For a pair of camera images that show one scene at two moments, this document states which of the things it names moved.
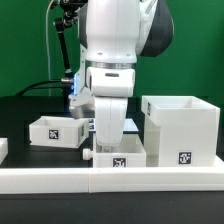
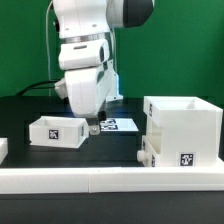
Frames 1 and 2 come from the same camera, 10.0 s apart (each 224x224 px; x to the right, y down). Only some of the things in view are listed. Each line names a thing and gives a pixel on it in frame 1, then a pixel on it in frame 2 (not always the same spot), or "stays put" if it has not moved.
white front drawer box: x=130 y=154 to x=151 y=154
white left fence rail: x=3 y=149 stays put
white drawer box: x=59 y=131 stays put
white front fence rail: x=102 y=180 stays put
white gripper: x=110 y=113 to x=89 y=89
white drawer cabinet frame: x=181 y=131 stays put
